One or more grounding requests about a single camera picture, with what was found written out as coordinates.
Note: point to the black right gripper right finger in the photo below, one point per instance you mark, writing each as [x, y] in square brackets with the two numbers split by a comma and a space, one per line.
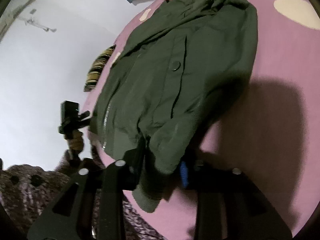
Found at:
[230, 205]

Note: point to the dark knitted sweater sleeve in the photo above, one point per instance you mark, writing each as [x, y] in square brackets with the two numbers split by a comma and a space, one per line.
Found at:
[27, 190]

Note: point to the striped brown yellow pillow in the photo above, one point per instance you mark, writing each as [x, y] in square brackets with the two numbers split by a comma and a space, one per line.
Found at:
[96, 69]

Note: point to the person's left hand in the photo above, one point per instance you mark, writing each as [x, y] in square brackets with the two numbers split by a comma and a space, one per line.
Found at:
[76, 144]

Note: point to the dark green zip jacket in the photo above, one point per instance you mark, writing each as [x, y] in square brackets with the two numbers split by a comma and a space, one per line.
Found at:
[178, 73]

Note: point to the pink polka dot bedsheet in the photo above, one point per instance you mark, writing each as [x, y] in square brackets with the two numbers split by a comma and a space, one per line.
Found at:
[272, 133]

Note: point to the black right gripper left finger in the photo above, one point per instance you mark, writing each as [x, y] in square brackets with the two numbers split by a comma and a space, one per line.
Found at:
[70, 214]

